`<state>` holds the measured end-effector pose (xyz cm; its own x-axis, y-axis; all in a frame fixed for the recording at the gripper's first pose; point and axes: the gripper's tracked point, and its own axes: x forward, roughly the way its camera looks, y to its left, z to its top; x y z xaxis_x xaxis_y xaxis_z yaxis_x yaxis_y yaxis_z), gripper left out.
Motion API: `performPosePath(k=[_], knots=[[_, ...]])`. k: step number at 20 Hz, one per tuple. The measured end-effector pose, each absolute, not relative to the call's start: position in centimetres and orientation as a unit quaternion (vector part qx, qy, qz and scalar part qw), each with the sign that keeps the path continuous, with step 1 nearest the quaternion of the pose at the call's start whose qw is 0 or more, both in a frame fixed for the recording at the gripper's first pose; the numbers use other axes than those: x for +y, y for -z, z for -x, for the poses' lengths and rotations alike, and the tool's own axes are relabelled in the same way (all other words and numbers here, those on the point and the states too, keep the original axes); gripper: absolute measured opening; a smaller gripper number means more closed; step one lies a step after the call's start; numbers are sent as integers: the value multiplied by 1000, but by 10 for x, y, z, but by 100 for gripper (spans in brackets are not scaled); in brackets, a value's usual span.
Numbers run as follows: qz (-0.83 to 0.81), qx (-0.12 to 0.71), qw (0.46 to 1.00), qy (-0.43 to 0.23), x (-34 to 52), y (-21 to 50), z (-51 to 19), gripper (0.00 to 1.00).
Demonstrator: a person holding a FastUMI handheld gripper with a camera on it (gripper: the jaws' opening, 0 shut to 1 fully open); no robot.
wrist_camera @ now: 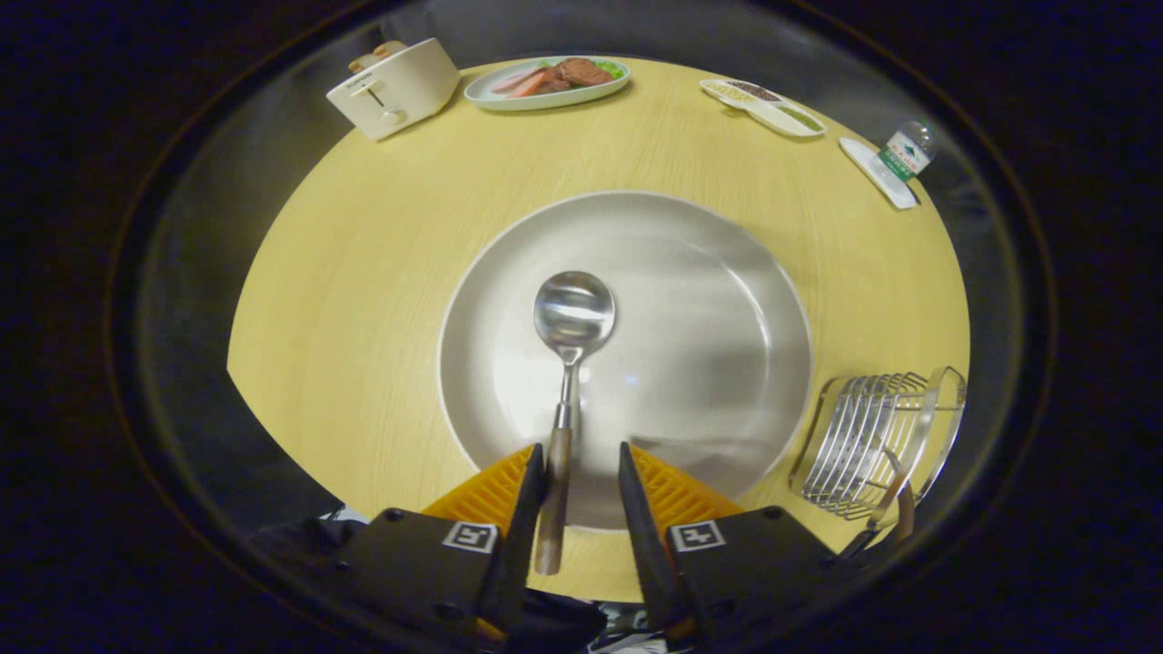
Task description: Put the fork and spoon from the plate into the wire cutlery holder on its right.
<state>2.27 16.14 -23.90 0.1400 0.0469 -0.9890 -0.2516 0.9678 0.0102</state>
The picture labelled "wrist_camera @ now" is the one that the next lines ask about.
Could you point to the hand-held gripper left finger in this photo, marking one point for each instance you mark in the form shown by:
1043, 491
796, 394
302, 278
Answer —
522, 536

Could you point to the clear plastic water bottle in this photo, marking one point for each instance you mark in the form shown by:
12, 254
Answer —
904, 154

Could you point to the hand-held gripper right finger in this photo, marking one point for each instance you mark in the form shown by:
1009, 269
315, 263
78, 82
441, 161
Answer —
643, 536

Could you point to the pink sausage slices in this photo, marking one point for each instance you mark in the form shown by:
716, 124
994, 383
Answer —
522, 84

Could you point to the toast bread slice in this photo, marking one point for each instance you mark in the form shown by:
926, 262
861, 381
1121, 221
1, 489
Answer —
391, 47
362, 62

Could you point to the pale green food plate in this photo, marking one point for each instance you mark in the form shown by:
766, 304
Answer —
495, 97

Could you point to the large white round plate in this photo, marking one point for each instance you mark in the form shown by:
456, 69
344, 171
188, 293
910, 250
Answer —
709, 363

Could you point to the brown meat slices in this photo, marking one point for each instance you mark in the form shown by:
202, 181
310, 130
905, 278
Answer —
581, 71

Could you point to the green lettuce leaf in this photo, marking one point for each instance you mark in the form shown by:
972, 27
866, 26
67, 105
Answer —
611, 67

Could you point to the white divided condiment dish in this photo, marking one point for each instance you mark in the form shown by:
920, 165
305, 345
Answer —
768, 111

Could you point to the cream white toaster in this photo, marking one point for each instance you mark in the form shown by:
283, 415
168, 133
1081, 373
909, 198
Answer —
400, 91

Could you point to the white square coaster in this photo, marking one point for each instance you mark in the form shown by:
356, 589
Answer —
872, 168

